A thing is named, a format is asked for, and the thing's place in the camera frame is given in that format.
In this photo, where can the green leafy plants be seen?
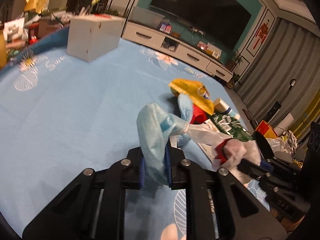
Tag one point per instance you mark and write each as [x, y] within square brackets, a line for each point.
[113, 12]

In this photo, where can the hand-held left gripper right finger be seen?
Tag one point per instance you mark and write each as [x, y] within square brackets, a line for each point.
[168, 171]

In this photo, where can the light blue cloth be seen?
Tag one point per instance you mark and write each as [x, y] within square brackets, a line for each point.
[152, 135]

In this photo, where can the tall potted plant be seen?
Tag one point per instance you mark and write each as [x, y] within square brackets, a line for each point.
[235, 60]

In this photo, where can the white papers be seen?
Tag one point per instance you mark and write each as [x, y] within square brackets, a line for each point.
[214, 50]

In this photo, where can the white paper cup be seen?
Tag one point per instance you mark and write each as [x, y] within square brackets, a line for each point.
[223, 106]

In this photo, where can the translucent storage box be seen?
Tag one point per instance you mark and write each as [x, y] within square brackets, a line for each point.
[146, 17]

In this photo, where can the red wrapper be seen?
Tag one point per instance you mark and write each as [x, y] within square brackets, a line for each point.
[221, 152]

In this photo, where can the white television cabinet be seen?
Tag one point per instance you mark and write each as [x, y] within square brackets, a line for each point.
[190, 55]

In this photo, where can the large black television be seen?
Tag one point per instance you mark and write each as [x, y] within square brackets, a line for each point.
[200, 10]

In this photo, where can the red yellow shopping bag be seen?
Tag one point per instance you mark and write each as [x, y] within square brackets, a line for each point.
[265, 128]

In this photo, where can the green snack bag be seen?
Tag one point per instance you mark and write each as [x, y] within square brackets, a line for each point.
[230, 127]

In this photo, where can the yellow curtain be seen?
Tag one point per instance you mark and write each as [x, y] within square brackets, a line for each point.
[308, 115]

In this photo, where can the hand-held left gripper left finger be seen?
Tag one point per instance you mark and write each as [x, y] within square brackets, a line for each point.
[142, 172]

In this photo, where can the yellow snack bag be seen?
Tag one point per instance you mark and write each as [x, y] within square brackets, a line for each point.
[192, 90]

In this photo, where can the blue fuzzy cloth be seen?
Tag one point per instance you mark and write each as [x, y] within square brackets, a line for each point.
[185, 105]

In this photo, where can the white box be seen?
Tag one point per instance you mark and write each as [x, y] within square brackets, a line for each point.
[100, 37]

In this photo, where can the red packet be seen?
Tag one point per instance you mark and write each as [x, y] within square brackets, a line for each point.
[197, 116]

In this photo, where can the red wall decoration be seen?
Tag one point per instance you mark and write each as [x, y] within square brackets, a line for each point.
[262, 31]

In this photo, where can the grey curtain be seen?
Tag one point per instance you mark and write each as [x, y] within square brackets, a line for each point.
[275, 67]

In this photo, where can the white plastic wrapper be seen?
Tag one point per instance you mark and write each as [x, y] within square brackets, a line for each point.
[207, 135]

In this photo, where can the yellow plastic bag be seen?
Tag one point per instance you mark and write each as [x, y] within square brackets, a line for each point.
[36, 2]

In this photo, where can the white plastic bag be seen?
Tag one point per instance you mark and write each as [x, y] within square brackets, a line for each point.
[277, 143]

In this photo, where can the blue flowered tablecloth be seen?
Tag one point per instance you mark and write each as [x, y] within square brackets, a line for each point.
[75, 110]

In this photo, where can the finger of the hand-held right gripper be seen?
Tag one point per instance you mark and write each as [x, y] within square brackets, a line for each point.
[266, 166]
[250, 167]

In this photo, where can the black upright vacuum cleaner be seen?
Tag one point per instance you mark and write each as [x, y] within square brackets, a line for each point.
[290, 86]

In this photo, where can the pile of clothes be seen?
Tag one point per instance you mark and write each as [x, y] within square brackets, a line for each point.
[292, 140]

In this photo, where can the red card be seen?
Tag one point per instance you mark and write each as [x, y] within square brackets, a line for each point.
[202, 45]

